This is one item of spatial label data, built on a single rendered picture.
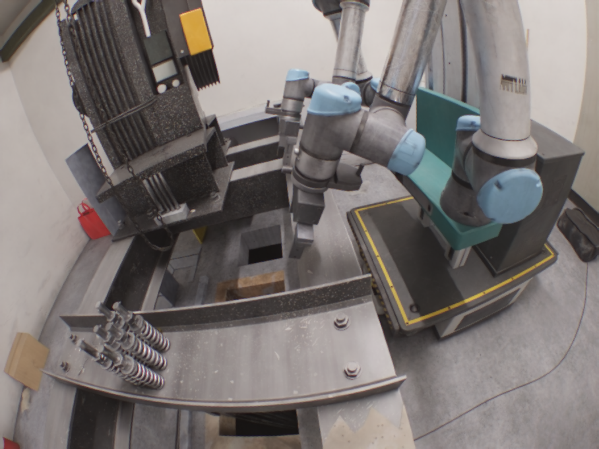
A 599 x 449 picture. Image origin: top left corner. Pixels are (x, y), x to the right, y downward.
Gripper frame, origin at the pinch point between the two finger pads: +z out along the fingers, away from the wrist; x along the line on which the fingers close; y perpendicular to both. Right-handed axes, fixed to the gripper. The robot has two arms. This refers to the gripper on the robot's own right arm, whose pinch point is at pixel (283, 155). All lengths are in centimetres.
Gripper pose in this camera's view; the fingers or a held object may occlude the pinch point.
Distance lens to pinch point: 90.4
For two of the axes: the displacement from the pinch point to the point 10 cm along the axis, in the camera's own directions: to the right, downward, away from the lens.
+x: -2.2, -4.9, 8.4
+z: -1.8, 8.7, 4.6
